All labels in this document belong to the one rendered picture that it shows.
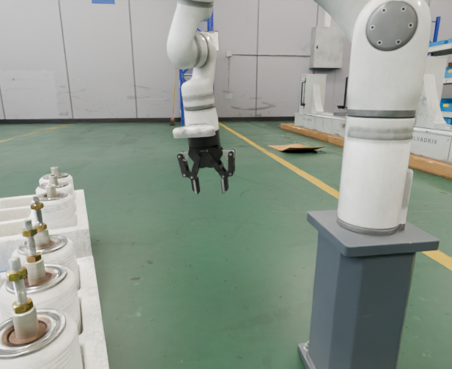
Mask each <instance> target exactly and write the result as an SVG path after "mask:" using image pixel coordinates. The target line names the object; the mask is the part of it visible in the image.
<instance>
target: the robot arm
mask: <svg viewBox="0 0 452 369"><path fill-rule="evenodd" d="M314 1H315V2H316V3H317V4H318V5H319V6H321V7H322V8H323V9H324V10H325V11H326V12H327V13H328V14H329V15H330V16H331V17H332V19H333V20H334V21H335V22H336V23H337V24H338V26H339V27H340V28H341V30H342V31H343V33H345V35H346V36H347V38H348V39H349V41H350V42H351V43H352V47H351V56H350V66H349V83H348V92H347V120H346V128H345V136H344V151H343V160H342V167H341V182H340V190H339V198H338V210H337V223H338V224H339V225H340V226H341V227H342V228H345V229H346V230H348V231H352V232H355V233H358V234H365V235H370V236H387V235H391V234H395V233H396V232H397V231H401V230H404V228H405V223H406V218H407V210H408V204H409V199H410V191H411V185H412V176H413V171H412V170H411V169H409V168H408V163H409V158H410V149H411V143H412V134H413V128H414V123H415V115H416V110H417V106H418V101H419V98H420V93H421V89H422V85H423V76H424V72H425V67H426V59H427V54H428V49H429V40H430V35H431V12H430V9H429V6H428V4H427V3H426V1H425V0H314ZM213 2H214V0H177V8H176V11H175V13H174V18H173V21H172V24H171V28H170V32H169V34H168V40H167V54H168V58H169V61H170V62H171V63H172V65H173V66H174V67H176V68H177V69H181V70H185V69H190V68H193V75H192V78H191V79H190V80H189V81H186V82H185V83H183V84H182V88H181V90H182V101H183V106H184V112H185V127H176V128H174V130H173V135H174V138H188V146H189V150H188V152H180V153H179V154H178V155H177V159H178V162H179V166H180V169H181V172H182V176H183V177H187V178H189V179H190V180H191V185H192V190H193V191H195V194H199V192H200V187H199V178H198V177H197V174H198V172H199V169H200V168H206V167H208V168H214V169H215V170H216V171H217V172H218V173H219V175H220V176H221V187H222V193H226V191H227V190H228V189H229V180H228V177H229V176H233V174H234V172H235V150H234V149H231V150H223V148H222V146H221V138H220V131H219V125H218V115H217V111H216V108H215V98H214V91H213V84H214V79H215V67H216V60H217V51H216V47H215V43H214V41H213V39H212V38H211V36H210V35H209V34H208V33H206V32H202V31H196V30H197V27H198V25H199V24H200V23H201V22H202V21H205V20H207V19H209V18H210V17H211V15H212V9H213ZM222 155H225V157H226V159H227V160H228V170H226V169H225V168H224V165H223V163H222V161H221V157H222ZM188 156H189V158H190V159H191V160H192V161H193V162H194V164H193V167H192V171H190V169H189V167H188V161H187V160H188Z"/></svg>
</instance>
